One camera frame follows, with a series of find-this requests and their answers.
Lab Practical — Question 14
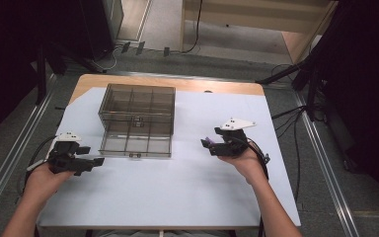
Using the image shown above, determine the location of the thin white floor cable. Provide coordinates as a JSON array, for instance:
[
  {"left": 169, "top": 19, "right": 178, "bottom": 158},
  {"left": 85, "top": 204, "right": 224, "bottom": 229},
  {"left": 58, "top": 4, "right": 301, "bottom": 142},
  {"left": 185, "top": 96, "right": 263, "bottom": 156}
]
[{"left": 90, "top": 45, "right": 126, "bottom": 72}]

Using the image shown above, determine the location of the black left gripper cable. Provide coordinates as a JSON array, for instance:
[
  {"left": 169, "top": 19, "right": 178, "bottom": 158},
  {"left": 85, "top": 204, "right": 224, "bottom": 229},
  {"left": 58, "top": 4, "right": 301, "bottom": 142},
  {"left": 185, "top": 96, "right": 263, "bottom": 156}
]
[{"left": 19, "top": 135, "right": 57, "bottom": 196}]

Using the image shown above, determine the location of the short black floor cable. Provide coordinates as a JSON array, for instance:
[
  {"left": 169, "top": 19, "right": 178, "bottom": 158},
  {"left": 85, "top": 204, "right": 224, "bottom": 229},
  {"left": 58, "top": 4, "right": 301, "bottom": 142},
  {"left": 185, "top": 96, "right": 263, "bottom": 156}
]
[{"left": 270, "top": 106, "right": 306, "bottom": 120}]

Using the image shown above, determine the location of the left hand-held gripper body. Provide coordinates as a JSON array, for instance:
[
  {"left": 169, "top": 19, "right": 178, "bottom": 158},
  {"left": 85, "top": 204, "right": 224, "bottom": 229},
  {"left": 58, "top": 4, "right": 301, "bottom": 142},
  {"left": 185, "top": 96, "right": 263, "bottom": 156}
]
[{"left": 47, "top": 131, "right": 83, "bottom": 176}]

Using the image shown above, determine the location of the metal floor rail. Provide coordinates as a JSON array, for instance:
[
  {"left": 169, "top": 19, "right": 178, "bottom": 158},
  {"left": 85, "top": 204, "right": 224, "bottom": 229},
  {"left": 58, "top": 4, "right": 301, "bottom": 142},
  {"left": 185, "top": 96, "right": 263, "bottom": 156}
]
[
  {"left": 292, "top": 92, "right": 360, "bottom": 237},
  {"left": 0, "top": 73, "right": 58, "bottom": 229}
]

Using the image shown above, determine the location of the black hanging cable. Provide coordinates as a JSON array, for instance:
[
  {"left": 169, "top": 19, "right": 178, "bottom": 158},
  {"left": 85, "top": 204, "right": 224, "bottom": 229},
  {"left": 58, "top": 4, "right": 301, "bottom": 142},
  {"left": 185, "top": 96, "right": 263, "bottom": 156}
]
[{"left": 181, "top": 0, "right": 204, "bottom": 54}]

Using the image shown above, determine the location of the dark cabinet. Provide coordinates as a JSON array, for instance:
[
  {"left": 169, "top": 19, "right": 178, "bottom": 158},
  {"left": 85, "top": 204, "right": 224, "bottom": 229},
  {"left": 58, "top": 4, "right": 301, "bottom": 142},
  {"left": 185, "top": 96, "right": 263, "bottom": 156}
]
[{"left": 78, "top": 0, "right": 124, "bottom": 61}]

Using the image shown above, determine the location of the person's right hand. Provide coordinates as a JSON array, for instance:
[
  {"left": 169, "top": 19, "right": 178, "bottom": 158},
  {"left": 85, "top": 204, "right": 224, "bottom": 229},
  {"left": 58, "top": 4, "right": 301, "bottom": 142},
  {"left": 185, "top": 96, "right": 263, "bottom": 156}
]
[{"left": 217, "top": 141, "right": 269, "bottom": 186}]

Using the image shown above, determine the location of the light wooden furniture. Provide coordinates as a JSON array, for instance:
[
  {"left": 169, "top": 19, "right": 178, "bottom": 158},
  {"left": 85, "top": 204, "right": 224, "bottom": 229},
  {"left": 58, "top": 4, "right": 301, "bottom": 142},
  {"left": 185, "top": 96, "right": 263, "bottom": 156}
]
[{"left": 181, "top": 0, "right": 339, "bottom": 64}]

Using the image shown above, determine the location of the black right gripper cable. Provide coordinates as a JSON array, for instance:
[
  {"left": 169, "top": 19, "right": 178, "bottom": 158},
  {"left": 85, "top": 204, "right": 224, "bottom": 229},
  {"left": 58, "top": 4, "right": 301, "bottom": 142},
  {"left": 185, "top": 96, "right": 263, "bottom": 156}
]
[{"left": 235, "top": 135, "right": 271, "bottom": 182}]

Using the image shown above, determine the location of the person's left hand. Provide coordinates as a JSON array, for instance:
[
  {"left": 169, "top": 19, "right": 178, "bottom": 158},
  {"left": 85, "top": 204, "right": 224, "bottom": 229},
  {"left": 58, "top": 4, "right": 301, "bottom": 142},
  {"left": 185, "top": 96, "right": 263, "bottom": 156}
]
[{"left": 24, "top": 162, "right": 77, "bottom": 200}]

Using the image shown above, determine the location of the person's grey clothing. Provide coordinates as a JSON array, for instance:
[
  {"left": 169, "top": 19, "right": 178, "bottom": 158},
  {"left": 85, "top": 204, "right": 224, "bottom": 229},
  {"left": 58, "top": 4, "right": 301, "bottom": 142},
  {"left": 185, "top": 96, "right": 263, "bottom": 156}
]
[{"left": 93, "top": 229, "right": 238, "bottom": 237}]

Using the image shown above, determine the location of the black curtain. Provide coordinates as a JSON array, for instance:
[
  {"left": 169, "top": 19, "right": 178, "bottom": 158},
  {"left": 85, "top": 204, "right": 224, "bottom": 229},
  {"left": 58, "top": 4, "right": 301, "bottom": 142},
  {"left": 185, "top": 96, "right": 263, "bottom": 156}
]
[
  {"left": 0, "top": 0, "right": 84, "bottom": 147},
  {"left": 322, "top": 0, "right": 379, "bottom": 220}
]

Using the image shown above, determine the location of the white table sheet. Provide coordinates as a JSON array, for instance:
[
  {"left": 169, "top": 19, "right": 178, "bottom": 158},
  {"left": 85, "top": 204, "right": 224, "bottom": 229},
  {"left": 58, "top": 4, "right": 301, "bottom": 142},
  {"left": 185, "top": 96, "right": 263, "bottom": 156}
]
[{"left": 37, "top": 86, "right": 302, "bottom": 229}]

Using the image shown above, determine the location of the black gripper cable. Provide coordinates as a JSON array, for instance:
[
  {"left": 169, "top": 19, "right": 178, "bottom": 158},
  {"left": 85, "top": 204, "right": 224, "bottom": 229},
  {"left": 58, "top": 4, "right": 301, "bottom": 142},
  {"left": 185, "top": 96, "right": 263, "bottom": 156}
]
[
  {"left": 19, "top": 135, "right": 57, "bottom": 196},
  {"left": 235, "top": 135, "right": 271, "bottom": 182}
]

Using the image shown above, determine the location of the long black floor cable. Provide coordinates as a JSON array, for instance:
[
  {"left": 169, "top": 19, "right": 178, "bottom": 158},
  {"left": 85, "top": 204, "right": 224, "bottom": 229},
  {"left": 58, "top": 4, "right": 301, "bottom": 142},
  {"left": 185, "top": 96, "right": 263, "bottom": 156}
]
[{"left": 292, "top": 107, "right": 308, "bottom": 203}]

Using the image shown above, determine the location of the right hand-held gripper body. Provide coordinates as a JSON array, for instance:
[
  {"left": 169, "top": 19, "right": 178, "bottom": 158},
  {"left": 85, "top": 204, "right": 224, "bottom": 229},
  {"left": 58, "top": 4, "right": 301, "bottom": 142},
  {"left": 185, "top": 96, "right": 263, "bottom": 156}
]
[{"left": 209, "top": 118, "right": 257, "bottom": 157}]

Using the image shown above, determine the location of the black stand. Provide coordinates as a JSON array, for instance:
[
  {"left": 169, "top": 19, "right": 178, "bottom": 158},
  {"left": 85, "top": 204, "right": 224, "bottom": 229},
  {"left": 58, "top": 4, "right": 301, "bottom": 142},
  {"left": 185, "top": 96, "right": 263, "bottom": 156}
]
[
  {"left": 256, "top": 48, "right": 330, "bottom": 121},
  {"left": 34, "top": 42, "right": 67, "bottom": 106}
]

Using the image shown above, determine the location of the clear smoky drawer organizer box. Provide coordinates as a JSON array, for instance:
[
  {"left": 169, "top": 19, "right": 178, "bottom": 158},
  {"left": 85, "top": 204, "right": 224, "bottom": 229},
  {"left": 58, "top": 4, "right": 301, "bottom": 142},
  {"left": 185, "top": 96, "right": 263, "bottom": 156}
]
[{"left": 98, "top": 83, "right": 177, "bottom": 136}]

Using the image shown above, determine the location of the clear smoky divided drawer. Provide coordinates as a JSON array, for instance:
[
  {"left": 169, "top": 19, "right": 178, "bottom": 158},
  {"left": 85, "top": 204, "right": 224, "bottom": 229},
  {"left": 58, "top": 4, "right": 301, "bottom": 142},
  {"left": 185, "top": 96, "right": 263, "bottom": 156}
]
[{"left": 98, "top": 129, "right": 174, "bottom": 159}]

